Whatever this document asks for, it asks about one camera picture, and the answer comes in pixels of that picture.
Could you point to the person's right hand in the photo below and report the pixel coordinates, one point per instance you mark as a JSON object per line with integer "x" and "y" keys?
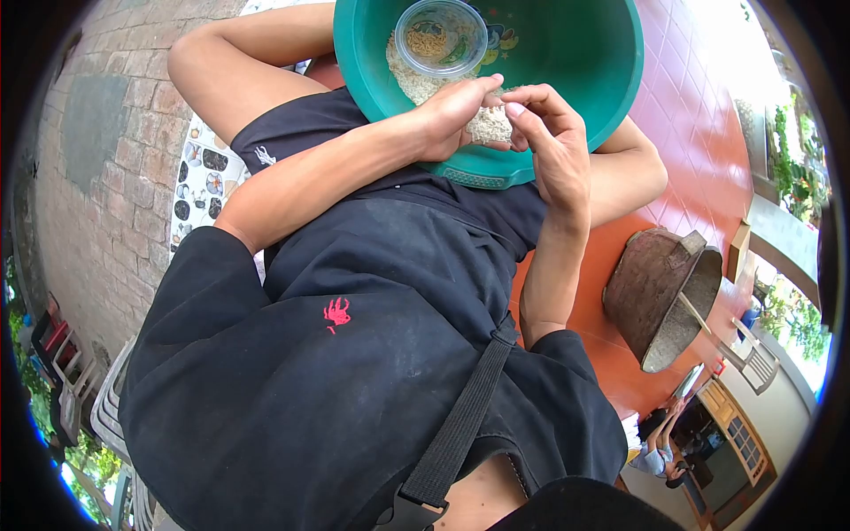
{"x": 558, "y": 149}

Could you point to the person's left hand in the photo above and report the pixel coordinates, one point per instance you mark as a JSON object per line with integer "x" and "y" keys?
{"x": 448, "y": 123}

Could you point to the person's right index finger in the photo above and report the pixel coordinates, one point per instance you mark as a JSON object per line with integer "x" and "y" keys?
{"x": 541, "y": 91}

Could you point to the person's left thumb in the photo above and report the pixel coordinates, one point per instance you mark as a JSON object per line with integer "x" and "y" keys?
{"x": 479, "y": 87}

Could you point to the person's right thumb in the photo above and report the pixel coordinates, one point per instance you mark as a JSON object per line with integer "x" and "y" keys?
{"x": 519, "y": 121}

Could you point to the person's left fingers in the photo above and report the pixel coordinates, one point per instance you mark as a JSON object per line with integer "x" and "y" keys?
{"x": 508, "y": 147}

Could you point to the clump of white rice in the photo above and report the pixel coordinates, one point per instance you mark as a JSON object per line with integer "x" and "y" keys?
{"x": 490, "y": 125}

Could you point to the green plastic basin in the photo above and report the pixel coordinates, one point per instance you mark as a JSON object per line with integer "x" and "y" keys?
{"x": 584, "y": 60}

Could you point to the clear round plastic container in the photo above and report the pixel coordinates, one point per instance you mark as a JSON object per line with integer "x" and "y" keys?
{"x": 441, "y": 36}

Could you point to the loose rice grains heap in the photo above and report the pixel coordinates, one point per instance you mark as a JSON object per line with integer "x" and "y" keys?
{"x": 415, "y": 81}

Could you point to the yellow brown scraps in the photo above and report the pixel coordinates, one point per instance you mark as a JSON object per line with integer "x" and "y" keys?
{"x": 426, "y": 40}

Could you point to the old metal pot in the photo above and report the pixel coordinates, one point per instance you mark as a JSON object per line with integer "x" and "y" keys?
{"x": 647, "y": 285}

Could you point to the grey rice filling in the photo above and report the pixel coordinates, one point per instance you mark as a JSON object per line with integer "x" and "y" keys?
{"x": 684, "y": 322}

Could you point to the wooden stick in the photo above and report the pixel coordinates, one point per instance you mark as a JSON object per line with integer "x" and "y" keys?
{"x": 694, "y": 312}

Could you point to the person's legs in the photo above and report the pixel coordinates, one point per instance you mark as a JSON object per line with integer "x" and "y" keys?
{"x": 226, "y": 73}

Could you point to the green plants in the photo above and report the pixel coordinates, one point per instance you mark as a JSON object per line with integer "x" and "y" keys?
{"x": 793, "y": 166}

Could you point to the pebble patterned mat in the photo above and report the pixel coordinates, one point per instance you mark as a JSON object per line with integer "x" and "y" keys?
{"x": 199, "y": 182}

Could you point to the person's body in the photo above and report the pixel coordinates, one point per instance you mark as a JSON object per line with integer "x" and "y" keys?
{"x": 345, "y": 398}

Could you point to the white slatted chair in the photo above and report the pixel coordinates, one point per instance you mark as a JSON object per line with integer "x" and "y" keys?
{"x": 754, "y": 358}

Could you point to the stack of white plastic chairs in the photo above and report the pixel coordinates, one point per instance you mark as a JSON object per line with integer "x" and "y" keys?
{"x": 109, "y": 411}

